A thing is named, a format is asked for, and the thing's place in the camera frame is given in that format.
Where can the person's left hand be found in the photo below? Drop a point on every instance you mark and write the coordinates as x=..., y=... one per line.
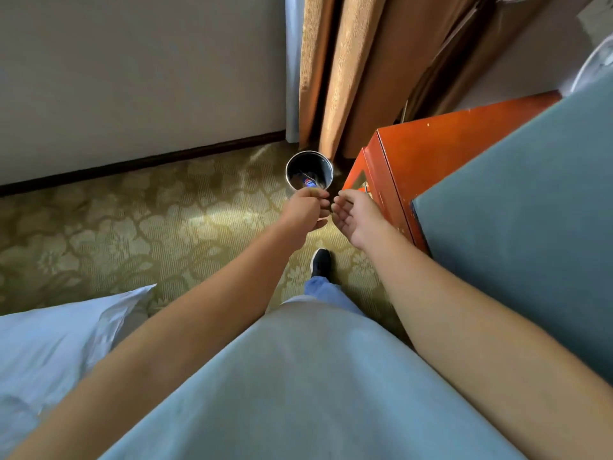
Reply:
x=304, y=213

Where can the white bed sheet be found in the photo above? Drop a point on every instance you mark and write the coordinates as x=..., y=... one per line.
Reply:
x=43, y=349

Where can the white sheer curtain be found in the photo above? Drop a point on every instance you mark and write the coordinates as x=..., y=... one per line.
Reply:
x=293, y=67

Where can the grey mini fridge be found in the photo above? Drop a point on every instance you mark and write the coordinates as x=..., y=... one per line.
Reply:
x=527, y=234

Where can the person's legs in blue jeans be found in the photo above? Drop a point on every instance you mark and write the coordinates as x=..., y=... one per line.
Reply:
x=330, y=292

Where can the person's right forearm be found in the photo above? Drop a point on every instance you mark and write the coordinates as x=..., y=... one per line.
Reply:
x=503, y=349

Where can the person's right hand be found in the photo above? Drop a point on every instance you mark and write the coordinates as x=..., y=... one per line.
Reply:
x=361, y=220

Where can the plastic water bottle blue label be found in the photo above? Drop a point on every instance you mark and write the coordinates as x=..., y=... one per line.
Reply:
x=309, y=181

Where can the brown curtain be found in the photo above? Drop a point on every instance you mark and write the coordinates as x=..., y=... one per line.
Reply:
x=364, y=57

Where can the round metal trash bin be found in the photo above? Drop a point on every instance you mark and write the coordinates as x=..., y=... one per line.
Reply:
x=306, y=162

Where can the person's grey shirt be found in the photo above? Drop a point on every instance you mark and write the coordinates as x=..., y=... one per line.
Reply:
x=311, y=392

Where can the person's right black shoe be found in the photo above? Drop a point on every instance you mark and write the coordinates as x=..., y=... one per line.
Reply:
x=321, y=263

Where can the person's left forearm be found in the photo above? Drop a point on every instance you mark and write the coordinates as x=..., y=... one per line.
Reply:
x=167, y=340

